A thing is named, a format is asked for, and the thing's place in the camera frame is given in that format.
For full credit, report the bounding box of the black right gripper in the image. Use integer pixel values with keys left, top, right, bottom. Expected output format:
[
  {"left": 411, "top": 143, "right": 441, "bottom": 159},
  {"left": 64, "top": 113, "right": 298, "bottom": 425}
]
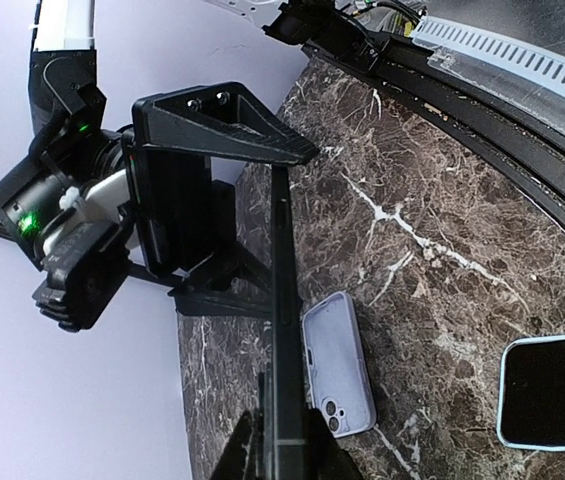
[{"left": 124, "top": 82, "right": 319, "bottom": 316}]

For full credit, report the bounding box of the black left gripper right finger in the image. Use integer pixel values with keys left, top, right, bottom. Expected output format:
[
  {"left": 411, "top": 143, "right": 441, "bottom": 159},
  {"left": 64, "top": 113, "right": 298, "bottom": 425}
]
[{"left": 308, "top": 409, "right": 362, "bottom": 480}]

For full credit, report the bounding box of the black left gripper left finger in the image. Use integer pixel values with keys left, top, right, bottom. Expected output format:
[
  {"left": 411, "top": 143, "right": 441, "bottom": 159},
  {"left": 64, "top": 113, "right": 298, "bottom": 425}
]
[{"left": 209, "top": 372, "right": 268, "bottom": 480}]

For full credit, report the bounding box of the white silicone phone case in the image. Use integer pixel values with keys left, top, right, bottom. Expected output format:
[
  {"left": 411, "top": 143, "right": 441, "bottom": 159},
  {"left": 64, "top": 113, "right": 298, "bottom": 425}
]
[{"left": 302, "top": 291, "right": 377, "bottom": 438}]

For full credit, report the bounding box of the black smartphone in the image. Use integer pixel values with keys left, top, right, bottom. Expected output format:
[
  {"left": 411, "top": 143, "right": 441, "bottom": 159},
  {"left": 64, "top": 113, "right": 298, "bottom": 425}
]
[{"left": 271, "top": 166, "right": 309, "bottom": 479}]

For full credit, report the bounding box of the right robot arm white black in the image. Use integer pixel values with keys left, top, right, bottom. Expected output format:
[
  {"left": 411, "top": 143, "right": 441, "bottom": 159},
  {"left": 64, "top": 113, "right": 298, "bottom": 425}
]
[{"left": 0, "top": 1, "right": 317, "bottom": 332}]

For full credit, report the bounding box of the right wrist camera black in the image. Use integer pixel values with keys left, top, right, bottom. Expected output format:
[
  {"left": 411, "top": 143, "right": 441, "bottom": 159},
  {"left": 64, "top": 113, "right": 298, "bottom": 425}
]
[{"left": 32, "top": 220, "right": 133, "bottom": 333}]

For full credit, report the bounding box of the black table edge rail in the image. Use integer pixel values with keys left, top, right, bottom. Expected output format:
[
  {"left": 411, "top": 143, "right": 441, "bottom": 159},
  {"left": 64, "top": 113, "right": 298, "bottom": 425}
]
[{"left": 261, "top": 0, "right": 565, "bottom": 246}]

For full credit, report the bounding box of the white slotted cable duct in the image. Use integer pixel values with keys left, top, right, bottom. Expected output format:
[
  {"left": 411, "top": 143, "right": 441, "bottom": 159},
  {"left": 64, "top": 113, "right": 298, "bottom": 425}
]
[{"left": 410, "top": 16, "right": 565, "bottom": 98}]

